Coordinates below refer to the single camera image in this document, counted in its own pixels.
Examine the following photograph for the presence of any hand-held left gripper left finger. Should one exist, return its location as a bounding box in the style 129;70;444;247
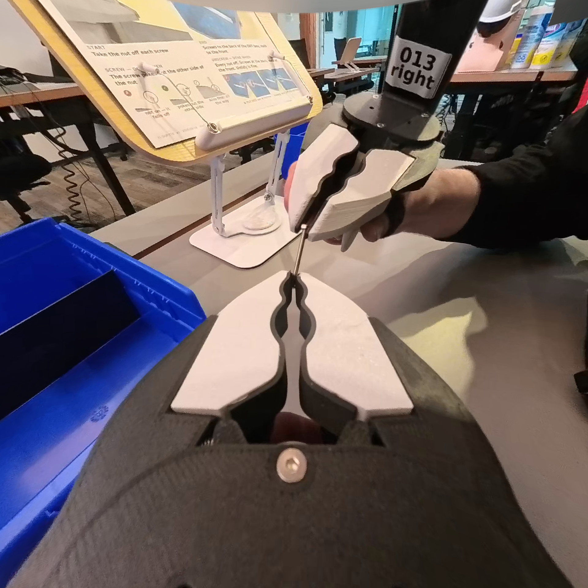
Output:
170;270;289;445

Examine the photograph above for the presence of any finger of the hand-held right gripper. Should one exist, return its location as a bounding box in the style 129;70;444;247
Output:
287;123;360;232
307;148;416;243

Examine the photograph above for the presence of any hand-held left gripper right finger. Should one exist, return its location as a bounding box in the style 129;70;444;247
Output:
295;271;416;445

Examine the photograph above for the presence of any plain blue plastic bin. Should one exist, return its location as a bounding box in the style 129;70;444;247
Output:
273;120;309;154

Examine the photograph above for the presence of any silver metal bolt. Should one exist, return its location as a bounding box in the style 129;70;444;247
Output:
293;224;308;277

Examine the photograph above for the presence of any blue bin with black divider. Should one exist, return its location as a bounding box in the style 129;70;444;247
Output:
0;217;207;584

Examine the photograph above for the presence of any person's right forearm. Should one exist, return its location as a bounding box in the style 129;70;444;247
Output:
459;103;588;249

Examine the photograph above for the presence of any person's right hand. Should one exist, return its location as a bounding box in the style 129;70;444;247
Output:
322;166;483;246

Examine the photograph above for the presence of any brown cardboard box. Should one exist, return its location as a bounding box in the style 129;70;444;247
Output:
457;9;522;73

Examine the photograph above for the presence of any black office chair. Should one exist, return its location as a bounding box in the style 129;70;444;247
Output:
0;138;53;226
230;137;273;162

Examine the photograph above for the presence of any white hard hat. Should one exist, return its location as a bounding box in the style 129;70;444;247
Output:
478;0;524;23

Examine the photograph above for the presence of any small wooden book stand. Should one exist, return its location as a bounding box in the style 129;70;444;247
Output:
332;37;364;65

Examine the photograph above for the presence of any white wipes canister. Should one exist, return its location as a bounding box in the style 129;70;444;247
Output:
511;5;554;70
535;11;575;70
563;18;588;62

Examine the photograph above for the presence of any white stand with wooden board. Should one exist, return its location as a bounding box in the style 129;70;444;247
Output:
9;0;322;268

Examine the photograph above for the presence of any black bin divider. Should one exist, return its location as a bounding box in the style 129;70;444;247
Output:
0;269;141;421

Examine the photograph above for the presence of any printed instruction sheet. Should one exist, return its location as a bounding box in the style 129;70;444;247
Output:
37;0;313;150

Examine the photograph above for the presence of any wooden desk with black legs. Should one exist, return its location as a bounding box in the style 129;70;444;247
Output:
0;83;136;217

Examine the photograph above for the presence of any wooden table with black frame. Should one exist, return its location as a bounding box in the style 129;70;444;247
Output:
450;60;579;159

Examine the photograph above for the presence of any black coiled cable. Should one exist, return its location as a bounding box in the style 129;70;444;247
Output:
62;152;90;221

